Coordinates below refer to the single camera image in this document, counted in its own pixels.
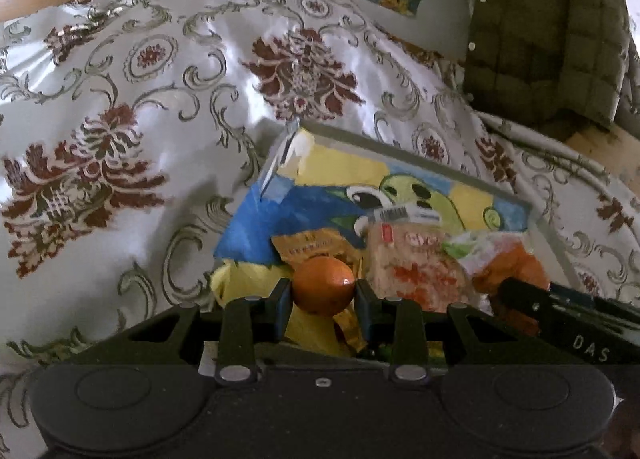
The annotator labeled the white snack packet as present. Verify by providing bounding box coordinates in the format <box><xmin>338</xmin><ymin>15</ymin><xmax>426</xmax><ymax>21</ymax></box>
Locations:
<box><xmin>440</xmin><ymin>230</ymin><xmax>506</xmax><ymax>270</ymax></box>

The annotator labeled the yellow snack packet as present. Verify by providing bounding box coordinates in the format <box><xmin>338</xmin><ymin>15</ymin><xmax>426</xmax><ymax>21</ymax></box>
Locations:
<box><xmin>271</xmin><ymin>230</ymin><xmax>368</xmax><ymax>355</ymax></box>

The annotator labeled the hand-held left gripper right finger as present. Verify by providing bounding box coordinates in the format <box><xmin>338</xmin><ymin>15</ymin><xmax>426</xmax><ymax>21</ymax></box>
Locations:
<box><xmin>355</xmin><ymin>281</ymin><xmax>587</xmax><ymax>383</ymax></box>

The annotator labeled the floral printed blanket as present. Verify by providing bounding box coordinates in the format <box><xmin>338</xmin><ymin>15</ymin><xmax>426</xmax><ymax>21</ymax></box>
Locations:
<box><xmin>0</xmin><ymin>0</ymin><xmax>640</xmax><ymax>440</ymax></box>

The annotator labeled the grey shallow box tray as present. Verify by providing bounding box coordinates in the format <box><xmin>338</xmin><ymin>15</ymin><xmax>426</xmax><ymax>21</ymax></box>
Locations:
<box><xmin>212</xmin><ymin>119</ymin><xmax>601</xmax><ymax>355</ymax></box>

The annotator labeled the crayon drawing paper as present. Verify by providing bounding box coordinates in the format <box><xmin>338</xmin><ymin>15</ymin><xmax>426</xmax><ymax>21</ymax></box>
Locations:
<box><xmin>212</xmin><ymin>134</ymin><xmax>536</xmax><ymax>355</ymax></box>

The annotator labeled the oat bar packet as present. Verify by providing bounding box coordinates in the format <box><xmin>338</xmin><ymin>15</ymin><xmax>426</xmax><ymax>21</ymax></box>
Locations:
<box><xmin>365</xmin><ymin>204</ymin><xmax>476</xmax><ymax>313</ymax></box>

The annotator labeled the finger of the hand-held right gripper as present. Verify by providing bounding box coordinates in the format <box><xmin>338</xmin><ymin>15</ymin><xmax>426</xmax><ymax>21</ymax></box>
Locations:
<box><xmin>497</xmin><ymin>277</ymin><xmax>640</xmax><ymax>336</ymax></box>

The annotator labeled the olive quilted jacket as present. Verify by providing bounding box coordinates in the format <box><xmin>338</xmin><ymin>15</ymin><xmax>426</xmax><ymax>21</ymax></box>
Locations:
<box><xmin>462</xmin><ymin>0</ymin><xmax>640</xmax><ymax>133</ymax></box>

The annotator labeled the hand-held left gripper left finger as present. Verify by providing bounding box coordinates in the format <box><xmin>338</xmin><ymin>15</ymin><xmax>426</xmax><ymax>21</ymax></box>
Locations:
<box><xmin>90</xmin><ymin>279</ymin><xmax>293</xmax><ymax>386</ymax></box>

